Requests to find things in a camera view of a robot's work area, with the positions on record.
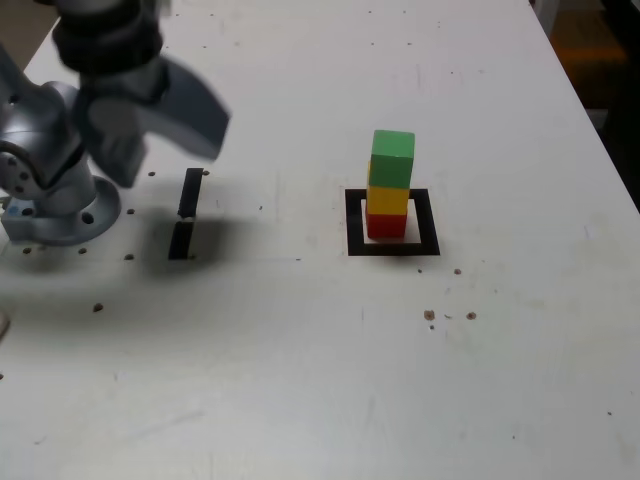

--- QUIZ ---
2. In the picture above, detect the black tape square outline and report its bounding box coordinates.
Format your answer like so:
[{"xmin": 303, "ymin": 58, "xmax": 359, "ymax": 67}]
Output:
[{"xmin": 344, "ymin": 188, "xmax": 441, "ymax": 258}]

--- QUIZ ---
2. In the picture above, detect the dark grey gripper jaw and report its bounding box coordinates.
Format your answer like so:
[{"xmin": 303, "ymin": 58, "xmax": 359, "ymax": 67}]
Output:
[{"xmin": 73, "ymin": 96, "xmax": 150, "ymax": 190}]

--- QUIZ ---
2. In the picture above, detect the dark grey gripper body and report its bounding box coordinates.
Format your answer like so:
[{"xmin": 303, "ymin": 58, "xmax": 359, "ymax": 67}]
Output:
[{"xmin": 78, "ymin": 56, "xmax": 171, "ymax": 112}]

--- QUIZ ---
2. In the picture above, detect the green cube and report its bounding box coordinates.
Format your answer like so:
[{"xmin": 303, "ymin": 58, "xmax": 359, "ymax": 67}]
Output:
[{"xmin": 368, "ymin": 129, "xmax": 417, "ymax": 190}]

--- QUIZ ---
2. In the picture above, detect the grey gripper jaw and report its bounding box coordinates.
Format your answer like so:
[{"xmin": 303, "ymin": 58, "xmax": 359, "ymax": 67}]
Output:
[{"xmin": 87, "ymin": 53, "xmax": 235, "ymax": 162}]

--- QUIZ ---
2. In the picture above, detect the black tape strip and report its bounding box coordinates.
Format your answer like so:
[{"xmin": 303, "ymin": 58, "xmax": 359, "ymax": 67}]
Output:
[{"xmin": 167, "ymin": 167, "xmax": 205, "ymax": 260}]

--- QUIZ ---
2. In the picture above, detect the red cube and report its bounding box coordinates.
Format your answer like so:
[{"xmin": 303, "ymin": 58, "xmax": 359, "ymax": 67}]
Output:
[{"xmin": 366, "ymin": 212, "xmax": 407, "ymax": 240}]

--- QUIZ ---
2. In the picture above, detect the yellow cube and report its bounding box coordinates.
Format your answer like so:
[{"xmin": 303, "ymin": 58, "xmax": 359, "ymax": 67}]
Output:
[{"xmin": 366, "ymin": 160, "xmax": 409, "ymax": 216}]

